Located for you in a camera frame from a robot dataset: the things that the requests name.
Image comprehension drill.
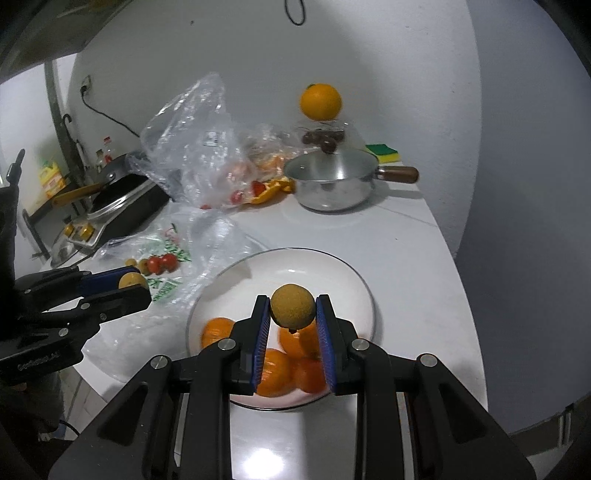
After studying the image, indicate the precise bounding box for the black frying pan wooden handle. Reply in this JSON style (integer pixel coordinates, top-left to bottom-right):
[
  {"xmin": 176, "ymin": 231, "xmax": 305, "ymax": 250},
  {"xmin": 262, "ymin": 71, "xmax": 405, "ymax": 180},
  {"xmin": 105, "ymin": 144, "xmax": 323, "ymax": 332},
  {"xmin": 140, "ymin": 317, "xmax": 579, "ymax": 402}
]
[{"xmin": 51, "ymin": 154, "xmax": 139, "ymax": 206}]

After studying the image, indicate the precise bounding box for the black stove power cable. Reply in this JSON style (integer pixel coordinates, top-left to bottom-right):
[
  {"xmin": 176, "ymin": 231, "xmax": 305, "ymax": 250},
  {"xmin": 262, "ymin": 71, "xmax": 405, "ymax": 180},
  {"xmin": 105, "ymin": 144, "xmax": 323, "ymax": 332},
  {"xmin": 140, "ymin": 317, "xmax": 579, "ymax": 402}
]
[{"xmin": 85, "ymin": 92, "xmax": 141, "ymax": 138}]

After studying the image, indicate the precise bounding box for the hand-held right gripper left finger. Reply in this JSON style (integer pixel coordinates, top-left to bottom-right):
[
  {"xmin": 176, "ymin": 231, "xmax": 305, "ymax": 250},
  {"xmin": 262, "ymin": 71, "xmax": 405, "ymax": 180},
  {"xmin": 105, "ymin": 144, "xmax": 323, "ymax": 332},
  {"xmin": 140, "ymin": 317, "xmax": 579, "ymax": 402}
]
[{"xmin": 48, "ymin": 295, "xmax": 273, "ymax": 480}]

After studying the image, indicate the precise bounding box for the black wok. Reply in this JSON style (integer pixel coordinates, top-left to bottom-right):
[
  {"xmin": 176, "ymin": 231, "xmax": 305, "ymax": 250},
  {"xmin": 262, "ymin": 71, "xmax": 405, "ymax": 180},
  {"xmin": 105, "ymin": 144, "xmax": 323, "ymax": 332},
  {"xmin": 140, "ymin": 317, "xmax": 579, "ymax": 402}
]
[{"xmin": 90, "ymin": 173, "xmax": 171, "ymax": 232}]

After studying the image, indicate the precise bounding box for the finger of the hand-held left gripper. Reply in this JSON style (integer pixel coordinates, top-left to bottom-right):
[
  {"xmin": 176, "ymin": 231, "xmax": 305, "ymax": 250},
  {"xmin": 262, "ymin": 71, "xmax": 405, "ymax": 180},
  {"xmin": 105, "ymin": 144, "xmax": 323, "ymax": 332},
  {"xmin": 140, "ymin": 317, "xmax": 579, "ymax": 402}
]
[
  {"xmin": 16, "ymin": 268, "xmax": 136, "ymax": 308},
  {"xmin": 41, "ymin": 287, "xmax": 151, "ymax": 342}
]

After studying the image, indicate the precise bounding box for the stainless gas stove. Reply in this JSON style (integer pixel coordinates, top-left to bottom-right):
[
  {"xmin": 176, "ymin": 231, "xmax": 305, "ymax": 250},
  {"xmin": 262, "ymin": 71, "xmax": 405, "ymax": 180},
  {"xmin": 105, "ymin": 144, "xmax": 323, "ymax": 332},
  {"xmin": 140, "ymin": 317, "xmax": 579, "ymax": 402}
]
[{"xmin": 60, "ymin": 178, "xmax": 171, "ymax": 252}]

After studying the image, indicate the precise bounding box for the steel saucepan wooden handle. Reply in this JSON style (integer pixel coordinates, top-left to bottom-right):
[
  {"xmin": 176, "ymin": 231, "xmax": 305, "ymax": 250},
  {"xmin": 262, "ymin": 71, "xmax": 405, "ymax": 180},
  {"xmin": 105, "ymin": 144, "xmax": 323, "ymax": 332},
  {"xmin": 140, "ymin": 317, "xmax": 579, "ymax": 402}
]
[{"xmin": 283, "ymin": 154, "xmax": 420, "ymax": 213}]

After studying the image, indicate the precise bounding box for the large orange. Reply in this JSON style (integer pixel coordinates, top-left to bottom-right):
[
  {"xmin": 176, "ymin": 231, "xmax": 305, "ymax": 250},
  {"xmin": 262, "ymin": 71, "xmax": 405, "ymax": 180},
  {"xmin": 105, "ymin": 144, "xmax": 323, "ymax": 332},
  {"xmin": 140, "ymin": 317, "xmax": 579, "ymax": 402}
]
[{"xmin": 300, "ymin": 83, "xmax": 343, "ymax": 121}]

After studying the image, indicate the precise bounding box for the grey vertical pipe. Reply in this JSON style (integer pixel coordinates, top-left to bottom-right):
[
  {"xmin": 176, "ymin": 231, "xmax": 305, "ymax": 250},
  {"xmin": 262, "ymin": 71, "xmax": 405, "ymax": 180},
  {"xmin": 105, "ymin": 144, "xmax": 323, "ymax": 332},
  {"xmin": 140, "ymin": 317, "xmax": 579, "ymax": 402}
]
[{"xmin": 44, "ymin": 60, "xmax": 77, "ymax": 171}]

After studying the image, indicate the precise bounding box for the grey refrigerator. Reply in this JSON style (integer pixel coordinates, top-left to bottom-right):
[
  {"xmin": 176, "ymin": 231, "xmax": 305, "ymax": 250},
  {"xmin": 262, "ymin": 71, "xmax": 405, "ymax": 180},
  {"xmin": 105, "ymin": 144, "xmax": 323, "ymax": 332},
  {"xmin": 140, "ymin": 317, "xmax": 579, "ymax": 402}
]
[{"xmin": 455, "ymin": 0, "xmax": 591, "ymax": 435}]

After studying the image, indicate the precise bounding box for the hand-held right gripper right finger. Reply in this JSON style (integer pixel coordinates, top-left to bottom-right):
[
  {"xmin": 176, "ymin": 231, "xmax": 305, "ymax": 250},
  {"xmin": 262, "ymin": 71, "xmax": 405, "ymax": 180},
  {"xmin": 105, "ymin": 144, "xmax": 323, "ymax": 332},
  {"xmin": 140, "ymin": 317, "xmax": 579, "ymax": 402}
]
[{"xmin": 315, "ymin": 294, "xmax": 536, "ymax": 480}]

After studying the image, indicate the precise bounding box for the black umbrella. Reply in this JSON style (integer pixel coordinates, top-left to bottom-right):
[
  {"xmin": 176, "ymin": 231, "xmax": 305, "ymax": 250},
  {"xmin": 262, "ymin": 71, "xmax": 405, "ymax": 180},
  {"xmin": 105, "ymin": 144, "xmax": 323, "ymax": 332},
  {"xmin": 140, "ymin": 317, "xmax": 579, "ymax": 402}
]
[{"xmin": 62, "ymin": 113, "xmax": 88, "ymax": 169}]

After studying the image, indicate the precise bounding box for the white plate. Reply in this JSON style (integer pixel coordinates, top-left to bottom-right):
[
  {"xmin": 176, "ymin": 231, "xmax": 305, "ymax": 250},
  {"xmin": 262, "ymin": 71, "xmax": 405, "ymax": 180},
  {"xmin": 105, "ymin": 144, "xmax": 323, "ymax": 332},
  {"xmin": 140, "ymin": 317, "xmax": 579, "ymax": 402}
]
[{"xmin": 185, "ymin": 248, "xmax": 376, "ymax": 411}]

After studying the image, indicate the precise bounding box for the clear crumpled plastic bag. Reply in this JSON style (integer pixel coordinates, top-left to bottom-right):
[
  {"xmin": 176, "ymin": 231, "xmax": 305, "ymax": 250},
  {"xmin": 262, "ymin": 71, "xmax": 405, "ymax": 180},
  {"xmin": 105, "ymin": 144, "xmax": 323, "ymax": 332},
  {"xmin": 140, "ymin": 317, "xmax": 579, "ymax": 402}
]
[{"xmin": 127, "ymin": 71, "xmax": 296, "ymax": 210}]

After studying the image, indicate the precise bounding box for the clear box of dark fruits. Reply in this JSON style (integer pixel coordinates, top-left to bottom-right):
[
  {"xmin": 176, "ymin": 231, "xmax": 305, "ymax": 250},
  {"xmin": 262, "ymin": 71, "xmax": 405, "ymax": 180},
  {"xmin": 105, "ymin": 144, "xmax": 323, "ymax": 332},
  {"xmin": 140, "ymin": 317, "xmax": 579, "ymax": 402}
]
[{"xmin": 295, "ymin": 117, "xmax": 363, "ymax": 153}]

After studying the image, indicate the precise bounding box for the tangerine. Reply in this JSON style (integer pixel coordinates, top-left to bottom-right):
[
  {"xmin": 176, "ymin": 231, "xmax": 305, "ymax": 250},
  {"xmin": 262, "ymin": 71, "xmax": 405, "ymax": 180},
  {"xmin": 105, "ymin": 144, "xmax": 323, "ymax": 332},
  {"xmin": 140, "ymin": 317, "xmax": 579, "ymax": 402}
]
[
  {"xmin": 278, "ymin": 320, "xmax": 321, "ymax": 361},
  {"xmin": 291, "ymin": 357, "xmax": 328, "ymax": 394},
  {"xmin": 256, "ymin": 348, "xmax": 294, "ymax": 398},
  {"xmin": 201, "ymin": 317, "xmax": 236, "ymax": 349}
]

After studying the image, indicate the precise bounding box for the glass saucepan lid brown knob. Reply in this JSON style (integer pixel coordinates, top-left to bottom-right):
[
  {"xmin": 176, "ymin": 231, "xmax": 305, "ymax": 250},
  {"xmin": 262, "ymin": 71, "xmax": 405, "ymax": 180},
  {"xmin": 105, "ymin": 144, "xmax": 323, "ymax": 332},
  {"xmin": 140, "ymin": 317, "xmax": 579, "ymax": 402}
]
[{"xmin": 284, "ymin": 137, "xmax": 379, "ymax": 182}]

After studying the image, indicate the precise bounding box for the green printed plastic bag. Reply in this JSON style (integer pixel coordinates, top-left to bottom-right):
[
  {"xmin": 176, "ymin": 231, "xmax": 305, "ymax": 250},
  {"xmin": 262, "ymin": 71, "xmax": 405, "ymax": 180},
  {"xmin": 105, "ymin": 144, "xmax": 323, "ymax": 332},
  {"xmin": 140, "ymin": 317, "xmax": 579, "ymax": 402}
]
[{"xmin": 83, "ymin": 203, "xmax": 269, "ymax": 384}]

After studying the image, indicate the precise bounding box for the orange peel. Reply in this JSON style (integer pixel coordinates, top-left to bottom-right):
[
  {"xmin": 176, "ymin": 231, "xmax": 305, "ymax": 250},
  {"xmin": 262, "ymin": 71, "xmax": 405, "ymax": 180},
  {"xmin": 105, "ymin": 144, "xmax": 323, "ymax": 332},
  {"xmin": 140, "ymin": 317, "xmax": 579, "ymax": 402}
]
[{"xmin": 247, "ymin": 178, "xmax": 295, "ymax": 204}]

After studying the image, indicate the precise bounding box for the grey range hood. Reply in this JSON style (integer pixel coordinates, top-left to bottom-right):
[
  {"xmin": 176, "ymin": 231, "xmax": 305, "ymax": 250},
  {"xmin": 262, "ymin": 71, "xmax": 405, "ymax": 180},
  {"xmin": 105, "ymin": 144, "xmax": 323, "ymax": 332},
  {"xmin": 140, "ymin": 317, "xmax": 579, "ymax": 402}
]
[{"xmin": 0, "ymin": 0, "xmax": 134, "ymax": 84}]

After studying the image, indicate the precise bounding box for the black range hood cable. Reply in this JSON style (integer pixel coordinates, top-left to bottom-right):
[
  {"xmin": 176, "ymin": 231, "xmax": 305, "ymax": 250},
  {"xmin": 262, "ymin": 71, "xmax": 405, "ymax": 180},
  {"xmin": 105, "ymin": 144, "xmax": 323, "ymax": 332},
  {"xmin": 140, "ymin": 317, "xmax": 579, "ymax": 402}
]
[{"xmin": 283, "ymin": 0, "xmax": 306, "ymax": 27}]

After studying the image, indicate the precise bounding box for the green and yellow sponge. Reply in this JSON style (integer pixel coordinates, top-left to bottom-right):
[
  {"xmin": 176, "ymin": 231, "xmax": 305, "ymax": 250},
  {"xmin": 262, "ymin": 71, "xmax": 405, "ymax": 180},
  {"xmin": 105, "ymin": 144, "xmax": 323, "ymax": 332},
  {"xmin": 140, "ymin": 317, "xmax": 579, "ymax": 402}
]
[{"xmin": 365, "ymin": 143, "xmax": 400, "ymax": 163}]

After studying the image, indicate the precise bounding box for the black metal rack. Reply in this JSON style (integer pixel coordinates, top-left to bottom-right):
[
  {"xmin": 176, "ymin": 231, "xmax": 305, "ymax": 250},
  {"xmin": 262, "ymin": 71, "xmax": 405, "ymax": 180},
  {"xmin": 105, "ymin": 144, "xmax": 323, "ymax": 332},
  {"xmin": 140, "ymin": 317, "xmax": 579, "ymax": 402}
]
[{"xmin": 21, "ymin": 198, "xmax": 56, "ymax": 259}]

